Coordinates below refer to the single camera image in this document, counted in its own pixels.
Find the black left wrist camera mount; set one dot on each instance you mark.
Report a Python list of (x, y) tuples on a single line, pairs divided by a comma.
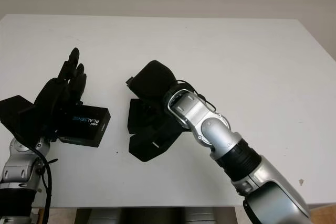
[(13, 111)]

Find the grey robot torso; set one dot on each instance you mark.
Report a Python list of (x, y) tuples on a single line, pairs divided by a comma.
[(144, 216)]

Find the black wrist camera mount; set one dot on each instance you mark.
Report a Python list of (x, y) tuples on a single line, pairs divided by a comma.
[(152, 142), (13, 111)]

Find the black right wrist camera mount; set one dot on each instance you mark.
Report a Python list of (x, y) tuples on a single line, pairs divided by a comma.
[(152, 142)]

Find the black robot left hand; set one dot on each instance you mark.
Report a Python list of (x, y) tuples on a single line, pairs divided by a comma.
[(52, 95)]

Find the black camera box base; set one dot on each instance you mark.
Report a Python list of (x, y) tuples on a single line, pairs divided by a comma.
[(136, 116)]

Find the black Intel RealSense box lid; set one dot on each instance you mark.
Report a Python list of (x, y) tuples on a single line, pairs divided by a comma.
[(86, 127)]

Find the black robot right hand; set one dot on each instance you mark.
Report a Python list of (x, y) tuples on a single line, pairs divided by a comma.
[(152, 82)]

